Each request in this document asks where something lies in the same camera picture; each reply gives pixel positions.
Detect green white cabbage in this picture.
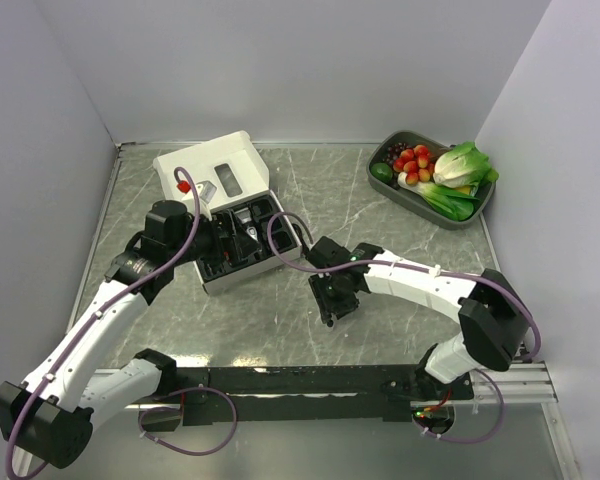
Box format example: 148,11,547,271
433,142,499,188

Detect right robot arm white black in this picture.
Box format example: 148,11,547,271
307,237,529,399

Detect dark grey food tray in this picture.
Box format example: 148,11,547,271
366,131,499,230

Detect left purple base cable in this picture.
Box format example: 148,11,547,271
137,385,238,455

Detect aluminium profile rail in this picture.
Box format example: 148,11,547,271
455,362,558,405

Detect red strawberries cluster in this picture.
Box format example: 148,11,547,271
392,144,435,185

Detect bok choy vegetable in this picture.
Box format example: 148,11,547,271
397,172,478,222

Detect white box with black tray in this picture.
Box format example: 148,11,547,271
153,131,301,295

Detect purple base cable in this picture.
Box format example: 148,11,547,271
413,368,505,445
137,385,238,455

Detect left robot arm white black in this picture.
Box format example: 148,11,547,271
0,200,217,479

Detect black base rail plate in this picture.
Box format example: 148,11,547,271
172,365,474,422

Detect green avocado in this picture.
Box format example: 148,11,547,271
370,162,393,184

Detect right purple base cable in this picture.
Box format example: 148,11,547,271
413,368,505,445

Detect dark purple grapes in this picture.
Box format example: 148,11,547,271
383,142,411,167

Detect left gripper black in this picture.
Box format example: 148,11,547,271
168,208,261,266

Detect black silver hair trimmer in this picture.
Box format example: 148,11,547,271
234,208,262,251

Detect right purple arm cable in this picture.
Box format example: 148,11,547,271
267,212,542,361

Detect black power cord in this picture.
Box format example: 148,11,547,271
292,223,314,259

